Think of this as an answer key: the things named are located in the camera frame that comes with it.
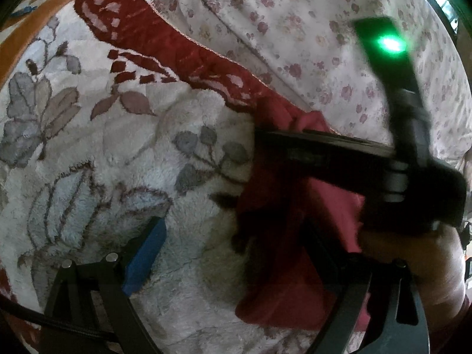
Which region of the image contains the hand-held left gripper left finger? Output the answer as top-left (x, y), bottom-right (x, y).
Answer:
top-left (43, 217), bottom-right (167, 354)

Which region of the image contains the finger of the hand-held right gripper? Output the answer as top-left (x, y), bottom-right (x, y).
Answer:
top-left (254, 127), bottom-right (398, 194)

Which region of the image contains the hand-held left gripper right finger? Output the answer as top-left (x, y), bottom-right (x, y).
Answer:
top-left (300, 223), bottom-right (431, 354)

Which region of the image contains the maroon knit garment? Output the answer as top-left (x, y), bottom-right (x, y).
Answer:
top-left (234, 95), bottom-right (374, 333)

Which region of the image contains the plush floral blanket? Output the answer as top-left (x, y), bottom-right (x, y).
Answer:
top-left (0, 0), bottom-right (373, 354)

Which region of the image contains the white floral bed sheet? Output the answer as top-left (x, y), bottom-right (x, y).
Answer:
top-left (99, 0), bottom-right (472, 179)

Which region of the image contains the black cable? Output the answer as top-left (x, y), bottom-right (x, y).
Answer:
top-left (0, 307), bottom-right (116, 340)

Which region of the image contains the blue string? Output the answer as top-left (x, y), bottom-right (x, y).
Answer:
top-left (10, 5), bottom-right (38, 18)

